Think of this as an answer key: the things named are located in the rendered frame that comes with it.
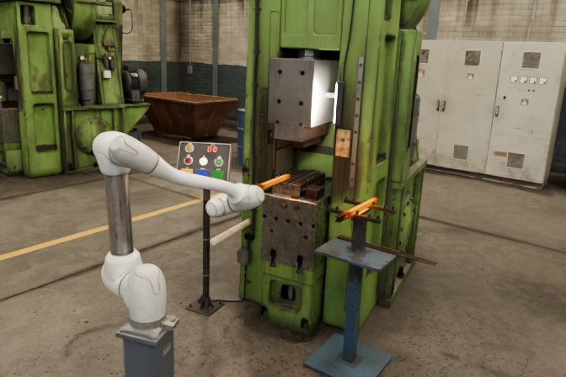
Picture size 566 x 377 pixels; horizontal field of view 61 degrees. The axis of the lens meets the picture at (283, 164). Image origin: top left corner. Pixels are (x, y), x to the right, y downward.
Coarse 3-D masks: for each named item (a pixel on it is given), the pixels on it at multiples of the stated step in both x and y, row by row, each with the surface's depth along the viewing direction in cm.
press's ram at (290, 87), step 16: (272, 64) 292; (288, 64) 287; (304, 64) 282; (320, 64) 287; (336, 64) 311; (272, 80) 294; (288, 80) 289; (304, 80) 284; (320, 80) 291; (336, 80) 315; (272, 96) 296; (288, 96) 291; (304, 96) 286; (320, 96) 294; (272, 112) 298; (288, 112) 293; (304, 112) 288; (320, 112) 298
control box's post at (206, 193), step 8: (208, 192) 321; (208, 200) 323; (208, 216) 326; (208, 224) 327; (208, 232) 329; (208, 240) 330; (208, 248) 331; (208, 256) 333; (208, 264) 334; (208, 272) 336; (208, 280) 337; (208, 288) 339
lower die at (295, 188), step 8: (296, 176) 322; (312, 176) 323; (280, 184) 305; (288, 184) 302; (296, 184) 300; (304, 184) 304; (320, 184) 330; (272, 192) 309; (280, 192) 306; (288, 192) 303; (296, 192) 301
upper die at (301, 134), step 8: (280, 128) 297; (288, 128) 295; (296, 128) 292; (304, 128) 292; (312, 128) 304; (320, 128) 315; (280, 136) 298; (288, 136) 296; (296, 136) 293; (304, 136) 293; (312, 136) 306
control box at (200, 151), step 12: (180, 144) 313; (192, 144) 313; (204, 144) 313; (216, 144) 313; (228, 144) 313; (180, 156) 311; (192, 156) 311; (204, 156) 311; (216, 156) 311; (228, 156) 311; (180, 168) 308; (192, 168) 308; (204, 168) 308; (216, 168) 308; (228, 168) 308; (228, 180) 309
